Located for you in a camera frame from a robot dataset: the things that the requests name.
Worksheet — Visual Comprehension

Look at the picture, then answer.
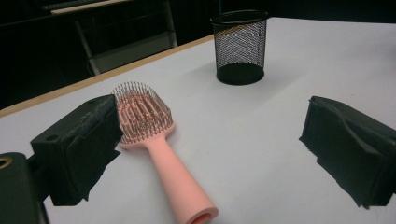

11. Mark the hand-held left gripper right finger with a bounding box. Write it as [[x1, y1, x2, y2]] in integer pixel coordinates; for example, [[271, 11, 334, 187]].
[[298, 95, 396, 209]]

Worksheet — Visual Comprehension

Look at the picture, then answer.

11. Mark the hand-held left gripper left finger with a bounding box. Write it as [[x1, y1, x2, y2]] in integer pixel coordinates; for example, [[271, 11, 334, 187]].
[[30, 93, 124, 207]]

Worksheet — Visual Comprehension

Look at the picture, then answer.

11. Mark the pink hairbrush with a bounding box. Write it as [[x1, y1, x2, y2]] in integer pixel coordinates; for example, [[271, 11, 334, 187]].
[[111, 81, 219, 224]]

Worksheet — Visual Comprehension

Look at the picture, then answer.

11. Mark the black mesh pen holder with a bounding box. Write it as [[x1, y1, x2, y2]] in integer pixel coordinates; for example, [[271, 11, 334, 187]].
[[209, 9, 271, 86]]

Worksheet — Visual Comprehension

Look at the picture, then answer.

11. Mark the grey chair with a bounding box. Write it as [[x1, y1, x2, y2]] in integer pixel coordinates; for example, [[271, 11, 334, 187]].
[[49, 0, 178, 77]]

